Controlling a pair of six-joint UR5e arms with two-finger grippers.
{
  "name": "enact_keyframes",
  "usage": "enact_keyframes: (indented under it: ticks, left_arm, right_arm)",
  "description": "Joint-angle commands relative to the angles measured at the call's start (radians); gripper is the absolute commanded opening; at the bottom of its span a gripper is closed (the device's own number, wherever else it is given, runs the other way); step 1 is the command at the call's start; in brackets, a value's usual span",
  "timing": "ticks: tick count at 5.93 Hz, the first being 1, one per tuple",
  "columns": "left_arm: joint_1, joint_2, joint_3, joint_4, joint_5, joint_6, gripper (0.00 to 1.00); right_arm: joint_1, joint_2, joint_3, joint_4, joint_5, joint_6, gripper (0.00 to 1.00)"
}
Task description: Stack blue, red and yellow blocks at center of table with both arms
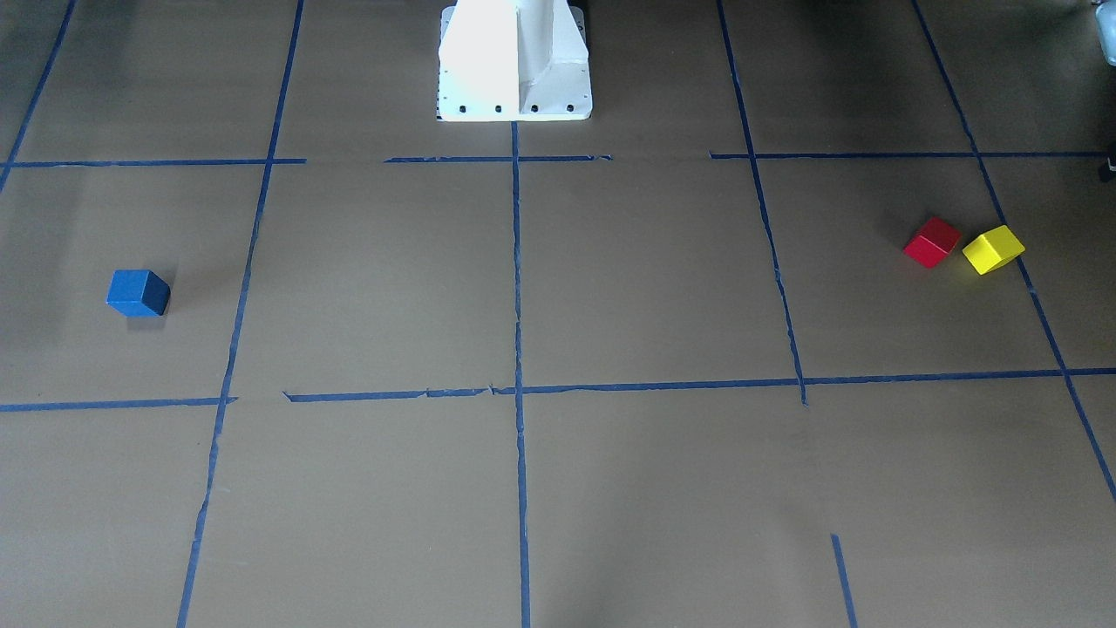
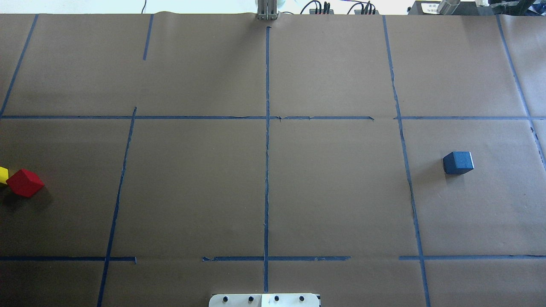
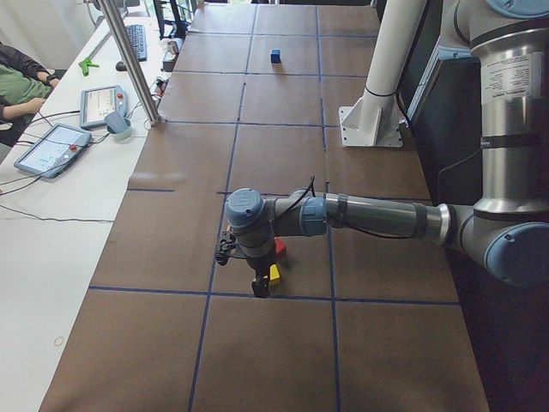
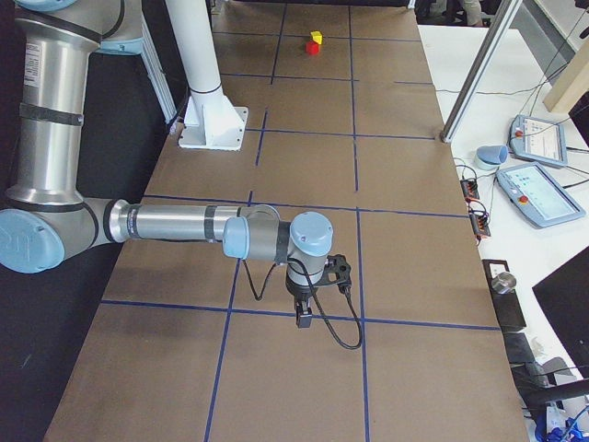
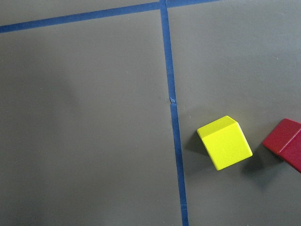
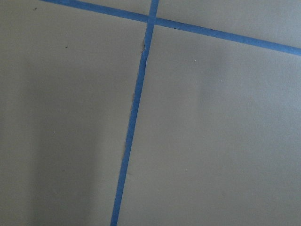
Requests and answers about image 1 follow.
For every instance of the red wooden cube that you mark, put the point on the red wooden cube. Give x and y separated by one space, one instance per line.
932 243

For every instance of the blue wooden cube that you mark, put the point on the blue wooden cube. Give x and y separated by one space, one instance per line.
138 293

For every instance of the yellow wooden cube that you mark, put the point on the yellow wooden cube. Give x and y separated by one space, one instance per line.
993 249

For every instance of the white camera post with base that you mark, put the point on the white camera post with base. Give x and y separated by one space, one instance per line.
505 61

